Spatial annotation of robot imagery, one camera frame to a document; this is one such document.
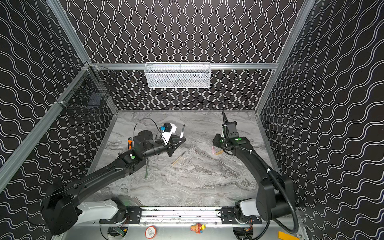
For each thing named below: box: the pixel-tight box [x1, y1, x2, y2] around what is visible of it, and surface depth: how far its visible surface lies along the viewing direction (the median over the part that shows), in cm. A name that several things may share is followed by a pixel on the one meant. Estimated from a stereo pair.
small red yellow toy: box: [190, 222, 206, 234], surface depth 70 cm
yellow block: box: [278, 231, 300, 240], surface depth 70 cm
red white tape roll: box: [145, 226, 157, 240], surface depth 70 cm
